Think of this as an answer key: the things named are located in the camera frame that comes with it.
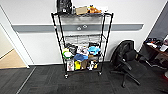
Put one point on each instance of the tall brown box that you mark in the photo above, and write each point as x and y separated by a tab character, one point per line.
84	64

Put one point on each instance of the small brown cardboard box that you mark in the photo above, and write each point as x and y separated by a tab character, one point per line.
94	57

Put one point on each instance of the small white wall socket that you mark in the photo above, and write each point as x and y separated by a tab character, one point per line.
79	28
84	26

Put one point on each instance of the long grey wall band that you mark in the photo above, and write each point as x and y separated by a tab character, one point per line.
33	28

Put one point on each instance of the green and white round toy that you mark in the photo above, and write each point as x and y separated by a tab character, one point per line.
67	54

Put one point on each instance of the light blue plush toy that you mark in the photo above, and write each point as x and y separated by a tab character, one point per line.
94	50

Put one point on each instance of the white printed package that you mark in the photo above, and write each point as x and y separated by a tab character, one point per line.
70	65

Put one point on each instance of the small black box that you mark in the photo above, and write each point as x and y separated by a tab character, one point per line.
94	44

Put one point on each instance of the black office chair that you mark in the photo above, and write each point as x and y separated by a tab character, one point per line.
125	53

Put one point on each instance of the orange plush toy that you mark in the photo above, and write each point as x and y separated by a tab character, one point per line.
94	10

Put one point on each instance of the blue cap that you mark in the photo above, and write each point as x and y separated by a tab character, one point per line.
80	57

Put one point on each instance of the dark office desk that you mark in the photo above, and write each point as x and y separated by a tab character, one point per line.
155	55

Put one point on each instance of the large black printed bag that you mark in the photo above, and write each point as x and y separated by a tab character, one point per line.
64	6

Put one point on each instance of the cream door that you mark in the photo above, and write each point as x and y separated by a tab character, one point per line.
5	43

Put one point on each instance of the yellow green toy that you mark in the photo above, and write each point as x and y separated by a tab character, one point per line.
77	65

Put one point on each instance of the white door frame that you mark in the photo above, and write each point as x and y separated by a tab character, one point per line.
16	43

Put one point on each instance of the black bag with grey print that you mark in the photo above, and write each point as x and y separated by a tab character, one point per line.
72	49

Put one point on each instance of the white and black package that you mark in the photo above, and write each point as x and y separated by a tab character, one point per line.
91	65

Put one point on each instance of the flat brown cardboard box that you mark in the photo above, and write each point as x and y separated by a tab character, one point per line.
81	10

